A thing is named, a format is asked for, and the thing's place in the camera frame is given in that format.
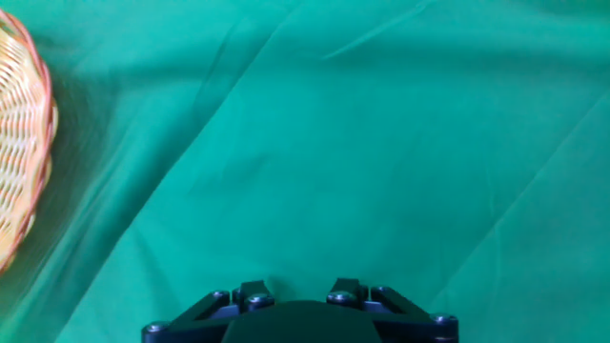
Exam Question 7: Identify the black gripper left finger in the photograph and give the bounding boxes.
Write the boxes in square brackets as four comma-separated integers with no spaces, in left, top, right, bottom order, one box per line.
[141,279,276,343]

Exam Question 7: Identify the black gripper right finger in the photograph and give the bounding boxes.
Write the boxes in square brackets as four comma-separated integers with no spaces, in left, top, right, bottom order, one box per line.
[326,277,459,343]

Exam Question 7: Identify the green cloth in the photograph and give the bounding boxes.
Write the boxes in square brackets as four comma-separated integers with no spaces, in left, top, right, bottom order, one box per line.
[0,0,610,343]

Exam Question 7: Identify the yellow wicker basket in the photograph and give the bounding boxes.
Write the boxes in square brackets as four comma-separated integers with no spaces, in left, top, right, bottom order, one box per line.
[0,9,59,275]

